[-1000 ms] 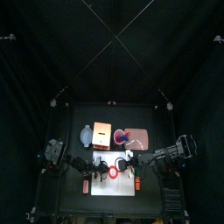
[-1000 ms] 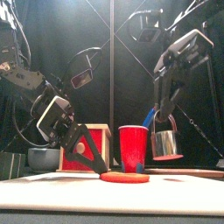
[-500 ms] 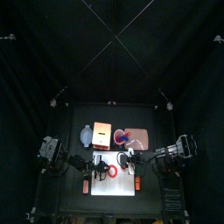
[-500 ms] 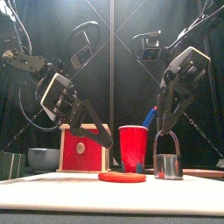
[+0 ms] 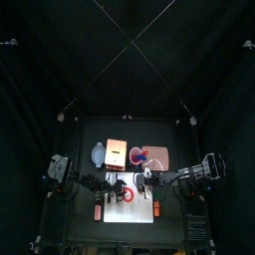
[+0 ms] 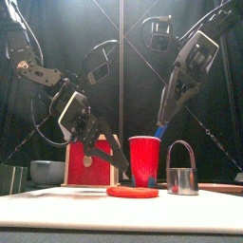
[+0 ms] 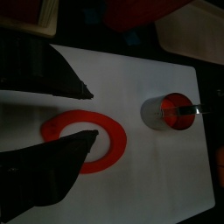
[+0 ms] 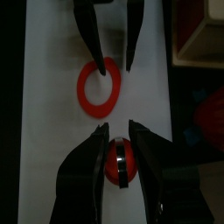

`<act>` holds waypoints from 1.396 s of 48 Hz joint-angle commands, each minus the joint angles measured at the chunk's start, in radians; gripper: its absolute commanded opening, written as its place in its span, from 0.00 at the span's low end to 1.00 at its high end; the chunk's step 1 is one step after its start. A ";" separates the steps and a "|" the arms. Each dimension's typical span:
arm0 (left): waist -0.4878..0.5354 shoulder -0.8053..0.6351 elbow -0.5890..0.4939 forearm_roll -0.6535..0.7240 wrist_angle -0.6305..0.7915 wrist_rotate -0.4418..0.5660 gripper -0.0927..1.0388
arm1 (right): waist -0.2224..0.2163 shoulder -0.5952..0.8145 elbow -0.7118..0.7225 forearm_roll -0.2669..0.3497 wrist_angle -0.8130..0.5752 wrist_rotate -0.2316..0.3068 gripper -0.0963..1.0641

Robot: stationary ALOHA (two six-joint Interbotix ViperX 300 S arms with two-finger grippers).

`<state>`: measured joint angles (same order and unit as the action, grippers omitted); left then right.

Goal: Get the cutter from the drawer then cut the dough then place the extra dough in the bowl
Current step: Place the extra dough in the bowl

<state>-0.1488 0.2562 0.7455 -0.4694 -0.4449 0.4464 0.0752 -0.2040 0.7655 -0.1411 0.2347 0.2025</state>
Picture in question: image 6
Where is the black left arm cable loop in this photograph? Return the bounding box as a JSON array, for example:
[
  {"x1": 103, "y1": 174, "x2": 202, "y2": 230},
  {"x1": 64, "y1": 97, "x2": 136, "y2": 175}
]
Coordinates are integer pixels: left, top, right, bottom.
[{"x1": 29, "y1": 78, "x2": 73, "y2": 149}]

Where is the dark green striped box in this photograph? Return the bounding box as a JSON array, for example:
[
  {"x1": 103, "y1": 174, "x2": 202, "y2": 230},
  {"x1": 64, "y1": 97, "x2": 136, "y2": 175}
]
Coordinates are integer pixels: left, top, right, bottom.
[{"x1": 0, "y1": 164, "x2": 29, "y2": 196}]

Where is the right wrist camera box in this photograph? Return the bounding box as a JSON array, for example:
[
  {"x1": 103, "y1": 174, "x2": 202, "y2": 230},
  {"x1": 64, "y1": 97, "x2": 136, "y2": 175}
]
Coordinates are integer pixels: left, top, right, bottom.
[{"x1": 148, "y1": 31, "x2": 174, "y2": 53}]

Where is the blue plastic utensil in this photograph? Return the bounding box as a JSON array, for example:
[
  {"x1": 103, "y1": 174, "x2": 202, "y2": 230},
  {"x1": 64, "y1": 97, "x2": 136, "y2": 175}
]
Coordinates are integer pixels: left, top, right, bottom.
[{"x1": 154, "y1": 123, "x2": 169, "y2": 140}]

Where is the vertical metal frame pole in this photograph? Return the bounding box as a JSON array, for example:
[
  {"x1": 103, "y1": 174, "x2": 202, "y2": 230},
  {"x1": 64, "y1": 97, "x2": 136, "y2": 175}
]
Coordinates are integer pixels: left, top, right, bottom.
[{"x1": 118, "y1": 0, "x2": 125, "y2": 182}]

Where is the red plastic cup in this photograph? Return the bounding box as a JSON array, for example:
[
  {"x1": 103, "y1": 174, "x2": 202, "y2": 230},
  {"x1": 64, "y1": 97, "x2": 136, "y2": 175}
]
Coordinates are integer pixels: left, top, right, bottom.
[{"x1": 127, "y1": 135, "x2": 162, "y2": 190}]

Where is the red drawer with round knob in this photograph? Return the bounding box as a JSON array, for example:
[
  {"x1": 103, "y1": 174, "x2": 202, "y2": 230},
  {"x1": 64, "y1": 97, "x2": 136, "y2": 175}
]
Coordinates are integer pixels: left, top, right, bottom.
[{"x1": 66, "y1": 140, "x2": 112, "y2": 186}]

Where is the wooden drawer box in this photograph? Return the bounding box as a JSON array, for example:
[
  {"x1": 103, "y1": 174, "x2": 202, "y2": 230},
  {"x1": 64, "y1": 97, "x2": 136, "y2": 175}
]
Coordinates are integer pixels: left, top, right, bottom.
[{"x1": 60, "y1": 134, "x2": 122, "y2": 188}]

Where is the pale grey-blue bowl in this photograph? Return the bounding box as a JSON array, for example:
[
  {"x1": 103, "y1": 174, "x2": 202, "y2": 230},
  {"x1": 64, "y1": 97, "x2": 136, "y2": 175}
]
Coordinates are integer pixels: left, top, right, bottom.
[{"x1": 29, "y1": 159, "x2": 66, "y2": 188}]

